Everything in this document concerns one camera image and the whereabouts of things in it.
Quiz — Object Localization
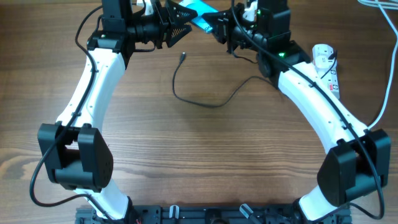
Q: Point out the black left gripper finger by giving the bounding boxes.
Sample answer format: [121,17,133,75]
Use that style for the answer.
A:
[166,24,192,48]
[165,0,198,25]

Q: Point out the turquoise screen smartphone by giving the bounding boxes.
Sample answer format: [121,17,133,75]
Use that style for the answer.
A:
[179,0,218,34]

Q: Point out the black USB charging cable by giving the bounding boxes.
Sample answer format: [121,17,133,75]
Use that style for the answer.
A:
[172,49,339,110]

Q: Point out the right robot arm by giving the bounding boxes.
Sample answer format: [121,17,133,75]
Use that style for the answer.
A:
[203,1,391,223]

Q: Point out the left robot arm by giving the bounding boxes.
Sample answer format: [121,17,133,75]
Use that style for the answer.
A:
[37,0,197,223]

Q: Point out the white USB charger plug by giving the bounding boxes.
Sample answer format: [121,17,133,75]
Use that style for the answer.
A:
[313,54,337,71]

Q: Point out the white power strip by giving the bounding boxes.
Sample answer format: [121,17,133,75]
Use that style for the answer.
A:
[312,44,340,100]

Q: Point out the black left camera cable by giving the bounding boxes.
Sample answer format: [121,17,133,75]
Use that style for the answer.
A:
[29,4,113,222]

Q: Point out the white power strip cord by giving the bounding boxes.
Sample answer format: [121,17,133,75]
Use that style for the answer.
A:
[368,0,398,131]

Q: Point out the white cables at corner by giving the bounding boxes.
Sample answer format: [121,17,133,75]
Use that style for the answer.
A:
[356,0,398,11]

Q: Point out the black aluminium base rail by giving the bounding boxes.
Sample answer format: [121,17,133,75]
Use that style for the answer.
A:
[74,203,354,224]

